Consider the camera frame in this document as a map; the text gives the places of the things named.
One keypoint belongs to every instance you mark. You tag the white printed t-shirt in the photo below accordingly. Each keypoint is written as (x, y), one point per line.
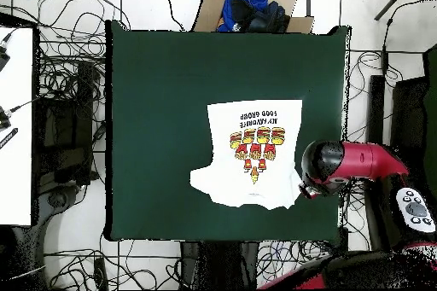
(222, 181)

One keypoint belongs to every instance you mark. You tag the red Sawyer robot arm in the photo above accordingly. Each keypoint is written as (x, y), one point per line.
(368, 161)

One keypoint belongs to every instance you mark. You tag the black metal stand base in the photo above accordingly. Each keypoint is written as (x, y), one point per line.
(83, 100)
(409, 106)

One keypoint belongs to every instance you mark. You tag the dark navy garment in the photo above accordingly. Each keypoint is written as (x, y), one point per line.
(269, 18)

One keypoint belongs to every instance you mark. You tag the dark green table cloth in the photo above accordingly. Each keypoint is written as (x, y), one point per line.
(170, 65)

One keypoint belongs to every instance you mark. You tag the brown cardboard box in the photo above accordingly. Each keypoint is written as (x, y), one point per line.
(208, 14)

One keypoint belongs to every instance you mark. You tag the black power strip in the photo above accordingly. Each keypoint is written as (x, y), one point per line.
(101, 272)

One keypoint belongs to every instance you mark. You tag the white side table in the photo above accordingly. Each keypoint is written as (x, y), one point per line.
(17, 168)

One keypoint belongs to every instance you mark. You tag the black label strip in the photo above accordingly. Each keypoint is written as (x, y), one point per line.
(8, 138)

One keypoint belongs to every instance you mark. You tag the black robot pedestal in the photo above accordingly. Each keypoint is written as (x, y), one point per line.
(191, 263)

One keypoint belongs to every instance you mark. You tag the grey pedestal leg with caster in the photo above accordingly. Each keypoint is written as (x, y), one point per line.
(56, 199)

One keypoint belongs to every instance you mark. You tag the black camera device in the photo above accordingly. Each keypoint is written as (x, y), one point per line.
(3, 120)
(2, 59)

